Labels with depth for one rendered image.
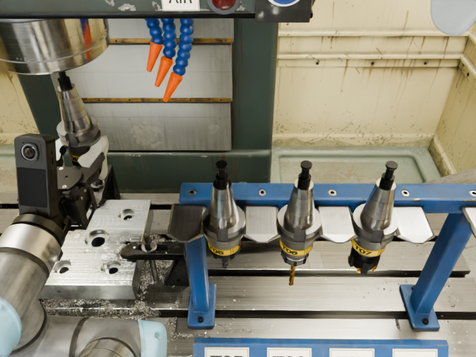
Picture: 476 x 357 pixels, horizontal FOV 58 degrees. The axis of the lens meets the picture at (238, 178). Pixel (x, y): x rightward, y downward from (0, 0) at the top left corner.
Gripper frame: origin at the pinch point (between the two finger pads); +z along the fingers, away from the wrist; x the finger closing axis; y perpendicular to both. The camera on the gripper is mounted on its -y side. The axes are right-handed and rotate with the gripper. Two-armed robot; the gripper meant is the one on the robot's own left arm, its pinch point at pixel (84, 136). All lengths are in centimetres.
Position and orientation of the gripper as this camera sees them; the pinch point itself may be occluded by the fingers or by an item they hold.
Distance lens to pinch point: 75.9
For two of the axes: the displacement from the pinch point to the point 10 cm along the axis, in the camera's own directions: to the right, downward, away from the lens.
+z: 1.0, -6.7, 7.3
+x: 10.0, 0.6, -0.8
